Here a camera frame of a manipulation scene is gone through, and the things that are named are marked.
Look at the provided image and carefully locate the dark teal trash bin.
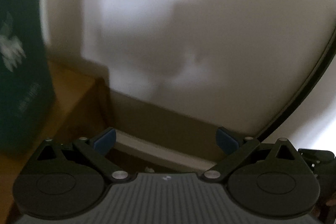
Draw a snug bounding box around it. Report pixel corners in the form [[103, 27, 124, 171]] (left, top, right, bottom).
[[1, 0, 55, 153]]

